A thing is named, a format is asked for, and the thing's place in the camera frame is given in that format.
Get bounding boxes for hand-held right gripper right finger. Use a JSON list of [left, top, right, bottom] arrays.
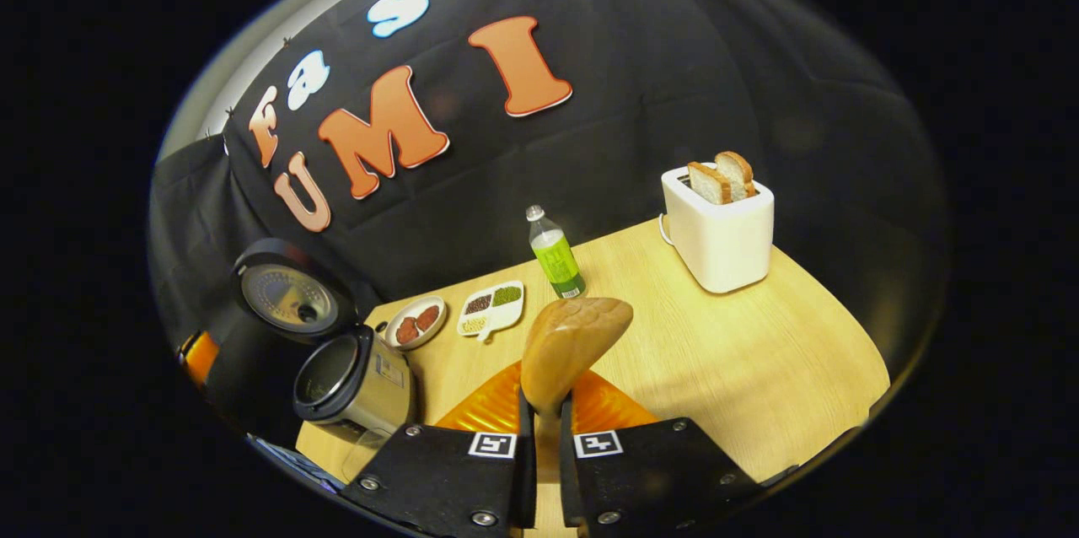
[[558, 365, 764, 538]]

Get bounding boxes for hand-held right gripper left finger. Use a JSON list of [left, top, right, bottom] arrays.
[[341, 361, 536, 538]]

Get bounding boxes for dark grey rice cooker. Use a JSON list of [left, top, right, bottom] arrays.
[[232, 238, 418, 438]]

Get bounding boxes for wooden spoon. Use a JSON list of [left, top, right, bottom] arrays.
[[520, 297, 635, 484]]

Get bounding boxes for round plate with red meat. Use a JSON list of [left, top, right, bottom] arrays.
[[384, 295, 448, 351]]

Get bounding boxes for white divided dish with beans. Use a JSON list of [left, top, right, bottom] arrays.
[[456, 280, 525, 342]]

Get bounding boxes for green drink bottle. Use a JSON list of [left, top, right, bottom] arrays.
[[526, 205, 587, 300]]

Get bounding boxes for white toaster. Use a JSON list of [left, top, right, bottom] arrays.
[[661, 164, 776, 295]]

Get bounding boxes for toast slice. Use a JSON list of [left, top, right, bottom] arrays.
[[715, 151, 758, 200], [686, 161, 733, 206]]

